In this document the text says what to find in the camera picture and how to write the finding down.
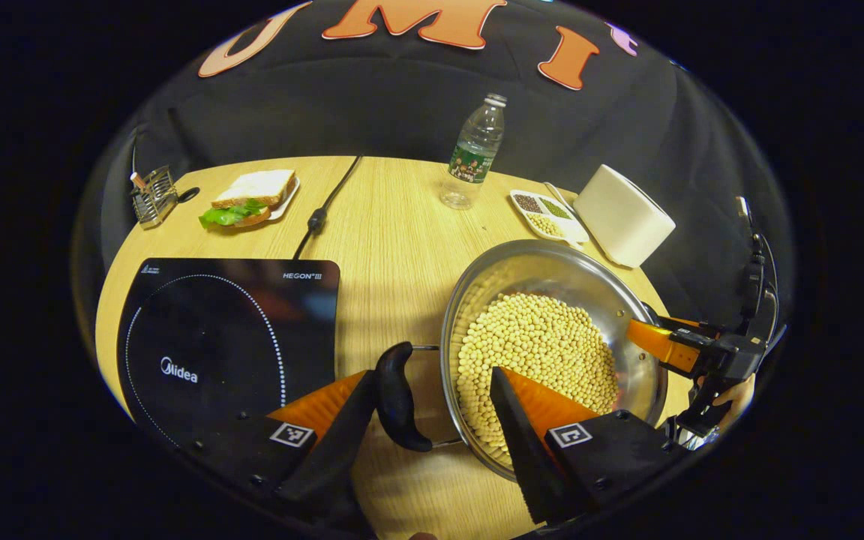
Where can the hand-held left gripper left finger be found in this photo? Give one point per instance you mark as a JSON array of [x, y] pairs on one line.
[[334, 442]]

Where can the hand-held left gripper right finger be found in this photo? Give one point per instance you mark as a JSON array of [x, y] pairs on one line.
[[526, 450]]

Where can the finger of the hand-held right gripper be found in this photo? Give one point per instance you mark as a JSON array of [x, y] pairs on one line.
[[653, 341], [691, 324]]

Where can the heap of soybeans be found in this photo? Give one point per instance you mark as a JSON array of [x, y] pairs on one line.
[[537, 345]]

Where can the black induction cooktop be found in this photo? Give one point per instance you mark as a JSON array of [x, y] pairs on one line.
[[214, 337]]

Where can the white toaster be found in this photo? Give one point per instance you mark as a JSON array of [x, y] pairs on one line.
[[619, 214]]

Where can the white divided bean dish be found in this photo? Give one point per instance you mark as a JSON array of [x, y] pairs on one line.
[[573, 236]]

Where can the white spoon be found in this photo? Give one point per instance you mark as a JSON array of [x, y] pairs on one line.
[[556, 195]]

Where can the white sandwich plate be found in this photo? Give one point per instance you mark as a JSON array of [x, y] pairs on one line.
[[286, 204]]

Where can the clear plastic water bottle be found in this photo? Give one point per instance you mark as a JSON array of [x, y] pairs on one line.
[[473, 157]]

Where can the sandwich with lettuce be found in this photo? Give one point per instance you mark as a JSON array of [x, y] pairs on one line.
[[256, 187]]

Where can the small black object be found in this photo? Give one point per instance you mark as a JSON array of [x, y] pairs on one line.
[[186, 199]]

